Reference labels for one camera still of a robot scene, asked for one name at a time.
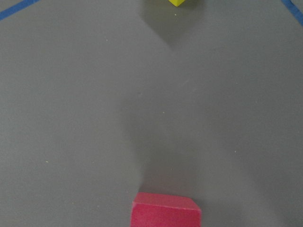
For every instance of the blue tape line crosswise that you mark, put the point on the blue tape line crosswise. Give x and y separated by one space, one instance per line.
16 8

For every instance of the yellow block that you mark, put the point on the yellow block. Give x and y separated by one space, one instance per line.
176 3

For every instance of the blue tape line lengthwise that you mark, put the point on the blue tape line lengthwise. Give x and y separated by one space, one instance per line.
294 10

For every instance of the red block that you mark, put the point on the red block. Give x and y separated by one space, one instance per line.
161 210

